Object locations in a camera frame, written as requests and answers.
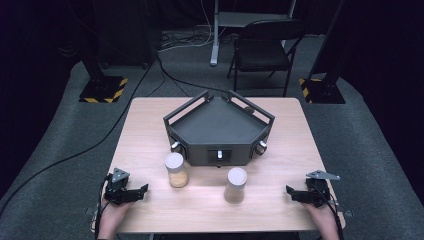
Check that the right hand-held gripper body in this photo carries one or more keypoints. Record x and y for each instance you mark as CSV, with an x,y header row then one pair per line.
x,y
318,188

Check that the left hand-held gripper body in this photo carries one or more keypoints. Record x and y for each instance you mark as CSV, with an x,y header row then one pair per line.
x,y
117,185

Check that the person's left hand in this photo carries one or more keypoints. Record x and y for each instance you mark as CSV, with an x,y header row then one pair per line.
x,y
113,216

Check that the person's right hand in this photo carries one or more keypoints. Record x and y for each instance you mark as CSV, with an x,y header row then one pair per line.
x,y
321,221

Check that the glass jar with orange powder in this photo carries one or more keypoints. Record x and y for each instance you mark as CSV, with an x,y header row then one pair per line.
x,y
176,170

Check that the glass jar with beige powder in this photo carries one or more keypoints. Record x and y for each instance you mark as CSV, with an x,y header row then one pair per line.
x,y
235,185

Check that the dark grey corner shelf rack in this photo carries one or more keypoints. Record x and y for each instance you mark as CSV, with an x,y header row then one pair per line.
x,y
218,130

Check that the black stand with striped base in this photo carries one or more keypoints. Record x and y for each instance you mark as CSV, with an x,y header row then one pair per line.
x,y
321,90
103,88

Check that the black folding chair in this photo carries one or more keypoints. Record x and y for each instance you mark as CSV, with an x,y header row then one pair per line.
x,y
263,55

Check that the black equipment cabinet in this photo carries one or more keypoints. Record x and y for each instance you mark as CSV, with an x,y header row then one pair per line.
x,y
130,33

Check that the white metal desk frame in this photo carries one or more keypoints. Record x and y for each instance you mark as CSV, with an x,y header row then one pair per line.
x,y
230,20

